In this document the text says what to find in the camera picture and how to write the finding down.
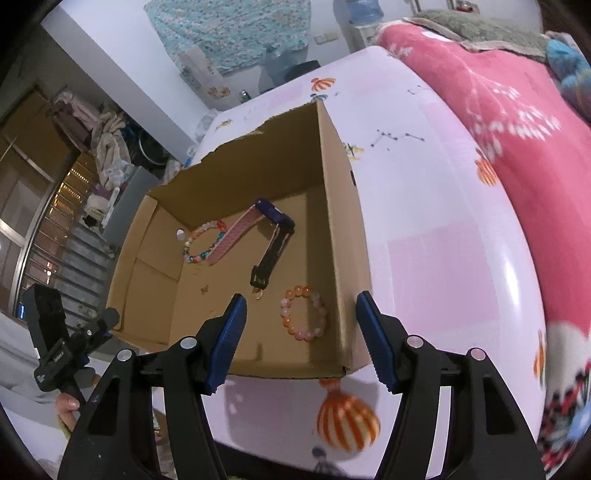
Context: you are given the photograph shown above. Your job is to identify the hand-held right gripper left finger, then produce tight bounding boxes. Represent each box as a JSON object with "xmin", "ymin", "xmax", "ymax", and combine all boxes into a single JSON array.
[{"xmin": 55, "ymin": 293, "xmax": 248, "ymax": 480}]

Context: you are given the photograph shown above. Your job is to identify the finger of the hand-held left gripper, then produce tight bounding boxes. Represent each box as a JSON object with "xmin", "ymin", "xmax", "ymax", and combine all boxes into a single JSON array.
[
  {"xmin": 85, "ymin": 307, "xmax": 122, "ymax": 336},
  {"xmin": 73, "ymin": 325, "xmax": 115, "ymax": 354}
]

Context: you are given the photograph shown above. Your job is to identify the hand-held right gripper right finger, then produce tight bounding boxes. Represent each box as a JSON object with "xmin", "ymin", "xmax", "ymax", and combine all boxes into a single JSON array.
[{"xmin": 355, "ymin": 291, "xmax": 546, "ymax": 480}]

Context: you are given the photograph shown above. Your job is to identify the pink bead bracelet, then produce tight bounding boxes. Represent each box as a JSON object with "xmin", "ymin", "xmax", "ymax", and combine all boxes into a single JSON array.
[{"xmin": 278, "ymin": 284, "xmax": 329, "ymax": 343}]

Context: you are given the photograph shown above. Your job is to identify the brown cardboard box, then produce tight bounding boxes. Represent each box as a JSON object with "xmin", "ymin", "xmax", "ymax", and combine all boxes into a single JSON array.
[{"xmin": 106, "ymin": 99, "xmax": 374, "ymax": 380}]

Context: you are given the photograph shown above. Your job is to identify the blue smartwatch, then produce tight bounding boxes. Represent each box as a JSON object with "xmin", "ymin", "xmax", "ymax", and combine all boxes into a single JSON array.
[{"xmin": 206, "ymin": 198, "xmax": 296, "ymax": 289}]

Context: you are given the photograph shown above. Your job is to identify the person's left hand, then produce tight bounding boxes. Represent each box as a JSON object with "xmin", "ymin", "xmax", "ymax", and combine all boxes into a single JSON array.
[{"xmin": 54, "ymin": 394, "xmax": 84, "ymax": 431}]

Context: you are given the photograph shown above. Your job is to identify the grey cabinet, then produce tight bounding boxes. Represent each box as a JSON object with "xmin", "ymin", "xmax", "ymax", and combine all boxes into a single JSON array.
[{"xmin": 100, "ymin": 166, "xmax": 155, "ymax": 245}]

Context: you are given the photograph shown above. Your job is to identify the pile of clothes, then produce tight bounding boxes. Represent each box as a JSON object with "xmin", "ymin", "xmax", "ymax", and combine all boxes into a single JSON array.
[{"xmin": 90, "ymin": 111, "xmax": 134, "ymax": 190}]

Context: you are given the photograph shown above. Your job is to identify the bicycle wheel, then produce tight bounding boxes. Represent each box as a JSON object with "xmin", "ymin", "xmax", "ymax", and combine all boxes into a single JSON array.
[{"xmin": 134, "ymin": 124, "xmax": 171, "ymax": 167}]

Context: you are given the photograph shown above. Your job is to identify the wooden wardrobe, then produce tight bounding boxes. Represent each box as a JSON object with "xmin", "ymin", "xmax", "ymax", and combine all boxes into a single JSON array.
[{"xmin": 0, "ymin": 83, "xmax": 93, "ymax": 315}]

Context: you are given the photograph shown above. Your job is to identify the hanging pink clothes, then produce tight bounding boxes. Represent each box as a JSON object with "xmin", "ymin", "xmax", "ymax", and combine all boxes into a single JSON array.
[{"xmin": 48, "ymin": 90, "xmax": 105, "ymax": 144}]

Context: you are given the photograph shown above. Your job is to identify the pink floral blanket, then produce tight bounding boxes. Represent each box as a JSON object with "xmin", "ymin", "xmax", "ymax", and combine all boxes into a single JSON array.
[{"xmin": 374, "ymin": 21, "xmax": 591, "ymax": 472}]

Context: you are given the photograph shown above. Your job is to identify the white plastic bags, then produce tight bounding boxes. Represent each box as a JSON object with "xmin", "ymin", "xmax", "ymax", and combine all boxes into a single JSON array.
[{"xmin": 178, "ymin": 46, "xmax": 218, "ymax": 93}]

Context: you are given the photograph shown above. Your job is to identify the clear water jug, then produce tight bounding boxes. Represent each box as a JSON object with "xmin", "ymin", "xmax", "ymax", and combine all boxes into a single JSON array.
[{"xmin": 259, "ymin": 46, "xmax": 296, "ymax": 90}]

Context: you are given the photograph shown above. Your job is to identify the black bin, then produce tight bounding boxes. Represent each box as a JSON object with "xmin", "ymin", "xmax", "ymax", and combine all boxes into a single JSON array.
[{"xmin": 286, "ymin": 60, "xmax": 320, "ymax": 82}]

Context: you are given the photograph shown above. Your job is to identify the white water dispenser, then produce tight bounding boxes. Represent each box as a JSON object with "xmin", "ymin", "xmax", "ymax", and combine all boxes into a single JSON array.
[{"xmin": 351, "ymin": 23, "xmax": 384, "ymax": 51}]

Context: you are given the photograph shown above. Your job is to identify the grey blanket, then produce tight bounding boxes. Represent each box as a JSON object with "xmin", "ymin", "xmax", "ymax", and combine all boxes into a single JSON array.
[{"xmin": 404, "ymin": 8, "xmax": 555, "ymax": 58}]

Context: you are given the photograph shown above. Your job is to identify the blue knitted cloth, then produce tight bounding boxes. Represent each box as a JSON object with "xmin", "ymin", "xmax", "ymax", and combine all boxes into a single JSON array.
[{"xmin": 545, "ymin": 39, "xmax": 591, "ymax": 121}]

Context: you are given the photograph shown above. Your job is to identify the blue water dispenser bottle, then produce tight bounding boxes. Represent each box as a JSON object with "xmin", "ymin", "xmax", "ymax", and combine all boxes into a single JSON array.
[{"xmin": 333, "ymin": 0, "xmax": 384, "ymax": 26}]

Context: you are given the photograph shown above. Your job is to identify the colourful bead bracelet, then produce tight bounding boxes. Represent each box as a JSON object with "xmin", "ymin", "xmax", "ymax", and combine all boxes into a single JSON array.
[{"xmin": 184, "ymin": 220, "xmax": 228, "ymax": 265}]

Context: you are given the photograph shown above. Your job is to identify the blue floral wall cloth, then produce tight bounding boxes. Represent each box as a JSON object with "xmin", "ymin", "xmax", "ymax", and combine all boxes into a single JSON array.
[{"xmin": 144, "ymin": 0, "xmax": 312, "ymax": 75}]

